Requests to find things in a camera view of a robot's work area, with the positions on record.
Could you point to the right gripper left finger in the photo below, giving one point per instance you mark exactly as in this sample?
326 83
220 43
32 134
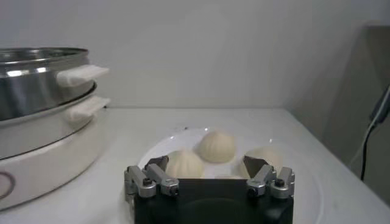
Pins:
147 184

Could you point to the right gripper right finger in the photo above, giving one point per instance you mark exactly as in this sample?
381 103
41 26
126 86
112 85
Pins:
268 181

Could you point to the white steamed baozi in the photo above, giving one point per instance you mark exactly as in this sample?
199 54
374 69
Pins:
216 146
184 165
271 156

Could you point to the stainless steel steamer basket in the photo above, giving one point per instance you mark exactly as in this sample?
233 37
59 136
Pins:
27 88

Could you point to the white round plate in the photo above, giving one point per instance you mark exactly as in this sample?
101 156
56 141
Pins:
304 194

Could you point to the white electric cooker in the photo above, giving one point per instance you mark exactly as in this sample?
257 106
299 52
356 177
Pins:
45 158

